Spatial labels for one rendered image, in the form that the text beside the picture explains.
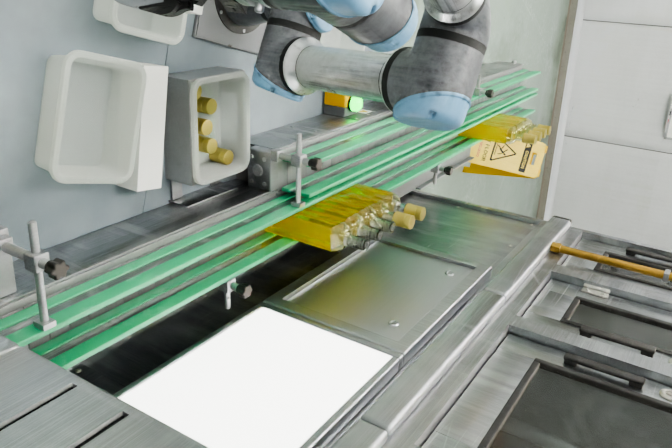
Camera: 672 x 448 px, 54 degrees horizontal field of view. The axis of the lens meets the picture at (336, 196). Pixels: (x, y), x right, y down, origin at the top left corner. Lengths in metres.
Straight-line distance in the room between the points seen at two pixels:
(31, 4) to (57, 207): 0.35
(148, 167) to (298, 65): 0.35
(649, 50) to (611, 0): 0.61
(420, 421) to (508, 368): 0.27
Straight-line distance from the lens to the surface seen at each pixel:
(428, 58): 1.07
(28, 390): 0.63
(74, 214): 1.33
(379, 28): 0.71
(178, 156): 1.41
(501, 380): 1.34
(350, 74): 1.20
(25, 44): 1.22
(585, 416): 1.31
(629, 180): 7.46
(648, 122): 7.31
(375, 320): 1.39
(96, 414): 0.59
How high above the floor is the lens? 1.77
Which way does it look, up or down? 30 degrees down
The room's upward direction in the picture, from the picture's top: 104 degrees clockwise
